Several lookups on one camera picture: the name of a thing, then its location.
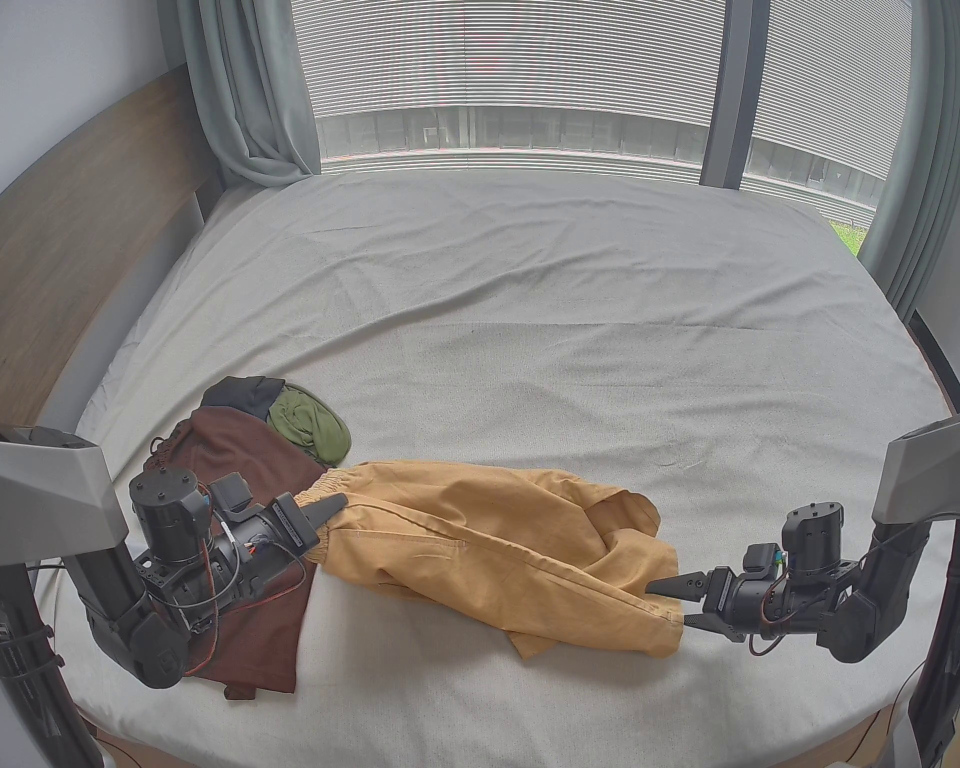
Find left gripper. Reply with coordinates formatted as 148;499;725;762
221;492;350;601

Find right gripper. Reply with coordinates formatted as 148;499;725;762
645;567;785;642

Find mustard yellow trousers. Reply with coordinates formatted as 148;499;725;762
300;459;684;661

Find bed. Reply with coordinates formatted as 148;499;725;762
0;63;960;768

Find green garment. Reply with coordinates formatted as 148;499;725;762
268;382;354;466

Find brown shorts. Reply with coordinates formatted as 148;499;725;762
146;405;331;702

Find black garment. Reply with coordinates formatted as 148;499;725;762
202;375;290;421

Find grey-green curtain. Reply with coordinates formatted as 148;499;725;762
855;0;960;324
176;0;324;189

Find window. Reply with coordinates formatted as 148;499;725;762
288;0;918;260

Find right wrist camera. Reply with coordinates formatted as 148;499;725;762
742;541;785;580

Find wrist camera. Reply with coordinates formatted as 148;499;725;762
208;472;265;526
742;541;785;580

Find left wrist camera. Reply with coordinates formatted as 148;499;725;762
208;472;265;526

